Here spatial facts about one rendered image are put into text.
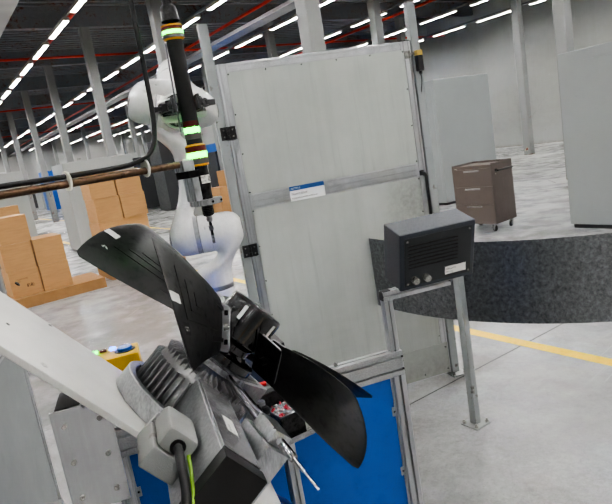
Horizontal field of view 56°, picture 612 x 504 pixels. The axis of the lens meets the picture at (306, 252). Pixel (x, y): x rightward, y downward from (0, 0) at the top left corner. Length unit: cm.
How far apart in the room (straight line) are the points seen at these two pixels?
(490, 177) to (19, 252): 628
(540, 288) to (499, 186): 517
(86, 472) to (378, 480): 109
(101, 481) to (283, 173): 223
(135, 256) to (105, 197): 806
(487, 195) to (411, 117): 457
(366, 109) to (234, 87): 74
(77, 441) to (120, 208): 826
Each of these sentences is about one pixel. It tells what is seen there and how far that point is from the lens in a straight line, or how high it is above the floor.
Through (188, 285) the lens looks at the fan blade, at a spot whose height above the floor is 134.
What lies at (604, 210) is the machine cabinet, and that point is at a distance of 751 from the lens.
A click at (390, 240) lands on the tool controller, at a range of 179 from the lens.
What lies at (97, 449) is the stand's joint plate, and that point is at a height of 106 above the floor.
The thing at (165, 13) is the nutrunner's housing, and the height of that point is 183.
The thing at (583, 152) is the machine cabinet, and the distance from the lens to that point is 751.
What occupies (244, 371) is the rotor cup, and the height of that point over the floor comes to 112.
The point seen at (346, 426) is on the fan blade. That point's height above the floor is 104.
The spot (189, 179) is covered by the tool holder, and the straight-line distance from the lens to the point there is 122.
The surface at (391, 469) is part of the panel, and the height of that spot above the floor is 47.
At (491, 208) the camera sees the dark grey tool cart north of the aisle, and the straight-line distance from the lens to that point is 791.
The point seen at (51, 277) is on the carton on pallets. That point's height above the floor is 31.
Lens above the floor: 154
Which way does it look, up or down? 11 degrees down
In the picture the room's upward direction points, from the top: 10 degrees counter-clockwise
